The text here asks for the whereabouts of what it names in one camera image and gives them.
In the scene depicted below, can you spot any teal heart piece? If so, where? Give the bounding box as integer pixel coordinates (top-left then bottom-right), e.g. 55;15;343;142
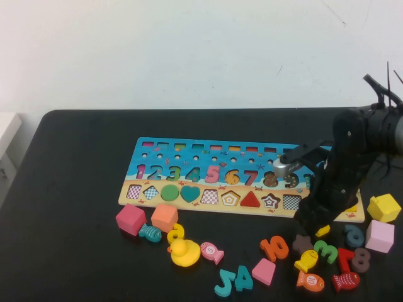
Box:
179;185;202;203

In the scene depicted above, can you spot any yellow notched wooden cube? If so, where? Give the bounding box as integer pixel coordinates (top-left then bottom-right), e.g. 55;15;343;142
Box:
366;193;402;223

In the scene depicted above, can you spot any yellow number six piece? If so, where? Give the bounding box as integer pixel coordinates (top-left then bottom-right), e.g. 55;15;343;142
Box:
166;222;186;245

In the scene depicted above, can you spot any green number three piece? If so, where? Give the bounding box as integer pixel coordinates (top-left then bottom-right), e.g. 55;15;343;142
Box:
313;240;338;264

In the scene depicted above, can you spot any grey-blue number nine piece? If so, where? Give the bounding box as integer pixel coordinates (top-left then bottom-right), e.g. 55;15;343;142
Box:
343;223;365;249

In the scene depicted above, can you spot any green circle piece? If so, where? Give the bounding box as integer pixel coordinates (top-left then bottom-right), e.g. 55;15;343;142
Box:
160;184;180;202

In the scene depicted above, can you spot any yellow striped wooden fish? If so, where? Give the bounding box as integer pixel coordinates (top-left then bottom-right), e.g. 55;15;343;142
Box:
293;249;319;274

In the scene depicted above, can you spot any teal striped wooden fish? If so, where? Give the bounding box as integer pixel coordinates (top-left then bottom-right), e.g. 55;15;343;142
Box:
138;222;163;243

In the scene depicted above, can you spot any orange wooden cube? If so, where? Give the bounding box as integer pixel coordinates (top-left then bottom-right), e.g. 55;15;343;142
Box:
150;203;179;233

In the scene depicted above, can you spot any light pink wooden cube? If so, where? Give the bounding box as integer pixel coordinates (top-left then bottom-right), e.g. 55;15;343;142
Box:
365;219;395;254

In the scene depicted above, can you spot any red number seven piece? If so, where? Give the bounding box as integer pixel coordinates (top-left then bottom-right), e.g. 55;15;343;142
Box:
336;247;356;274

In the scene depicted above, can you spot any magenta wooden cube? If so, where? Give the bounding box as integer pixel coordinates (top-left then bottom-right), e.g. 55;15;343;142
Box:
115;203;147;237

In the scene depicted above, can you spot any pink number five piece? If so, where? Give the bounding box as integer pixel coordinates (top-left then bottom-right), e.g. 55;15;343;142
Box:
204;165;220;185

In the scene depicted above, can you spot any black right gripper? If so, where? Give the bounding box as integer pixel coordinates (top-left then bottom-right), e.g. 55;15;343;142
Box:
297;147;376;236

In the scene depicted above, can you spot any brown number eight piece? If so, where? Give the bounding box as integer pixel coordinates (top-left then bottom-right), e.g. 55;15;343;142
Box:
350;247;372;274

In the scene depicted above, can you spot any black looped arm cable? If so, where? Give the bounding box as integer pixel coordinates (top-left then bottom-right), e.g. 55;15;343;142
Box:
363;61;403;106

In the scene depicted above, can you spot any orange number ten piece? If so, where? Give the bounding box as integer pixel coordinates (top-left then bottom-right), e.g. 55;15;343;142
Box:
259;235;290;263

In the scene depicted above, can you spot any orange fish marked ten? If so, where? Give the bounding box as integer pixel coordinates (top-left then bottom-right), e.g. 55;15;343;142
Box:
295;270;325;293

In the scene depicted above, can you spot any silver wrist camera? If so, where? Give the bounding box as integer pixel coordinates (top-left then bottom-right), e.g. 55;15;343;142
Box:
273;143;331;177

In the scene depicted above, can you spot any colourful wooden puzzle board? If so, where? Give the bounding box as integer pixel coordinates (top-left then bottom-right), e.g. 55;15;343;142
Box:
118;137;365;223

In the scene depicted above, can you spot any teal number four piece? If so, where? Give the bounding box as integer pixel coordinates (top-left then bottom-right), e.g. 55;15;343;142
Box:
233;265;254;292

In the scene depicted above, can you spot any pink fish marked five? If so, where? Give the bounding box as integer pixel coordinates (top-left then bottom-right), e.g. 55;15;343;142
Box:
200;241;225;266

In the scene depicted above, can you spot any brown star piece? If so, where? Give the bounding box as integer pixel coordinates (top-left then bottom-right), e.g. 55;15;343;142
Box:
292;234;315;254

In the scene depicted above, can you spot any pink trapezoid piece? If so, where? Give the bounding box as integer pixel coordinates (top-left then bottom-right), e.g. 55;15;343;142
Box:
251;257;276;286

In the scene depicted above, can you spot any red triangle piece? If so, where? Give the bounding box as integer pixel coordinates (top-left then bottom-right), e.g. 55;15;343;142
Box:
239;190;261;208

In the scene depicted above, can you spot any yellow rubber duck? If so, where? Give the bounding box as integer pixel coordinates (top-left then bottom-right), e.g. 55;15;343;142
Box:
167;238;202;267

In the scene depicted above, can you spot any red wooden fish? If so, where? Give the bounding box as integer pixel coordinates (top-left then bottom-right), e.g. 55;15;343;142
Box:
331;271;361;293

